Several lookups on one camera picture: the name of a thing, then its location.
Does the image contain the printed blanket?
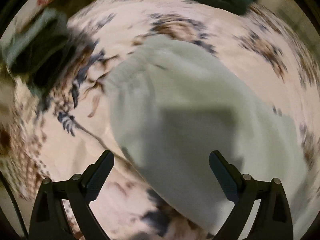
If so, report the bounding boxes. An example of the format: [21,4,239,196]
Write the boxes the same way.
[0,0,320,240]

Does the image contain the dark teal cloth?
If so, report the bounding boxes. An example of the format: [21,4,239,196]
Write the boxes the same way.
[0,7,78,96]

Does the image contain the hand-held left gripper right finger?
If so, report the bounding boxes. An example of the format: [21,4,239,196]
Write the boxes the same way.
[209,150,293,240]

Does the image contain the light green pants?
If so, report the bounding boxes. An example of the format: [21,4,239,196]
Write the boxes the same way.
[105,34,311,233]

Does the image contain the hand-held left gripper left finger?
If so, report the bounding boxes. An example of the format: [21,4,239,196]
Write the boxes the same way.
[29,150,115,240]

